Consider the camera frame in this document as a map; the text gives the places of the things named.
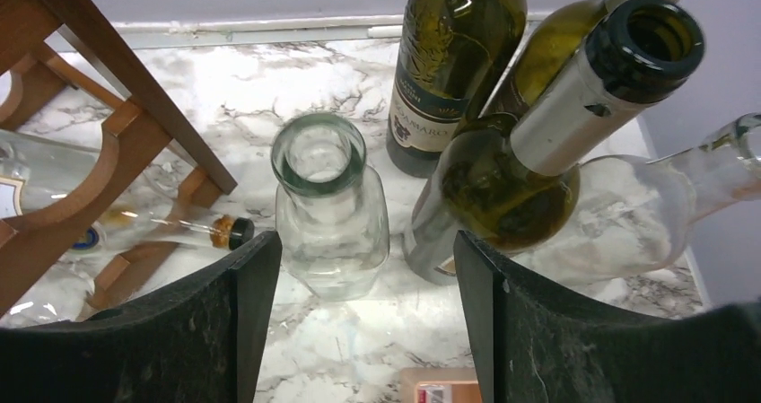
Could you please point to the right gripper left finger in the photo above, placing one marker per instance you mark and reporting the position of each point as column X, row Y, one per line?
column 198, row 339

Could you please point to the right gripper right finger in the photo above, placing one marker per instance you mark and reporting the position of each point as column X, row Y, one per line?
column 534, row 340

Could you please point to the green wine bottle white label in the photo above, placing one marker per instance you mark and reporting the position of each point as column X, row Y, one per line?
column 513, row 181

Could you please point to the clear bottle with neck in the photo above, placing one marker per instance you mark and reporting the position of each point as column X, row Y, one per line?
column 331, row 211

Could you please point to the clear bottle with cork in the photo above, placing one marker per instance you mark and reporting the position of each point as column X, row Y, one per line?
column 36, row 172

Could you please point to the green wine bottle silver cap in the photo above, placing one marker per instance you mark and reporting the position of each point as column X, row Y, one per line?
column 548, row 47

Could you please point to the green wine bottle black cap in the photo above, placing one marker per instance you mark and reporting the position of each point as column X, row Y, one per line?
column 451, row 55

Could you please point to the cork bottle end right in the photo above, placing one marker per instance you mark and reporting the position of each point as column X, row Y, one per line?
column 230, row 233

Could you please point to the brown wooden wine rack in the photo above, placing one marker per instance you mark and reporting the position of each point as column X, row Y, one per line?
column 140, row 127

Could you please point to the orange plastic compartment tray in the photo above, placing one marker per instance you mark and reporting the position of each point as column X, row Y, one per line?
column 439, row 385

